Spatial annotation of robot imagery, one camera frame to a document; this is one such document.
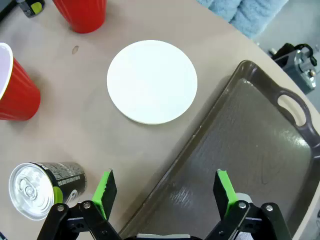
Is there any dark brown serving tray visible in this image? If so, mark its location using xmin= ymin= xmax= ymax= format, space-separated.
xmin=117 ymin=59 xmax=320 ymax=240

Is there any white ceramic bowl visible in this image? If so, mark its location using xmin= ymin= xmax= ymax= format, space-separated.
xmin=106 ymin=39 xmax=199 ymax=125

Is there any red plastic cup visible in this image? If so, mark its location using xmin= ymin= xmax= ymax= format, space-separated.
xmin=0 ymin=42 xmax=42 ymax=122
xmin=51 ymin=0 xmax=107 ymax=34

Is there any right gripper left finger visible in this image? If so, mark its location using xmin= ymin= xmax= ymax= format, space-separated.
xmin=37 ymin=168 xmax=124 ymax=240

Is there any person's light blue fuzzy sweater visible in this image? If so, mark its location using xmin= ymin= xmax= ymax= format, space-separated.
xmin=196 ymin=0 xmax=292 ymax=40

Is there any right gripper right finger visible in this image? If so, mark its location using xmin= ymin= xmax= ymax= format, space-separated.
xmin=204 ymin=169 xmax=293 ymax=240

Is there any black metal clamp device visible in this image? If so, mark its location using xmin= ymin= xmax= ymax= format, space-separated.
xmin=269 ymin=42 xmax=320 ymax=95

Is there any black green drink can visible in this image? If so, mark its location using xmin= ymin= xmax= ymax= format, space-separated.
xmin=8 ymin=161 xmax=88 ymax=222
xmin=19 ymin=0 xmax=43 ymax=19

